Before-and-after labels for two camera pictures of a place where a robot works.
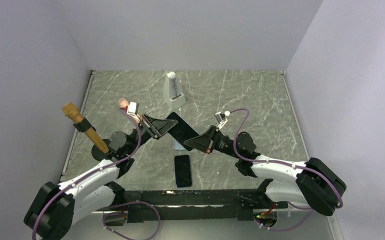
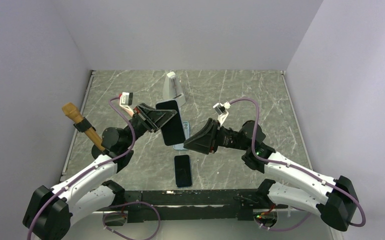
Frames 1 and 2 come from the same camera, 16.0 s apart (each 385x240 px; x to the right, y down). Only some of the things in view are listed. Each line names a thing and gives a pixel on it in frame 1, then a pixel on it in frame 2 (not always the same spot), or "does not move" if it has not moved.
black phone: (182, 170) does not move
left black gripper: (159, 127) → (151, 118)
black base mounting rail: (139, 206) does not move
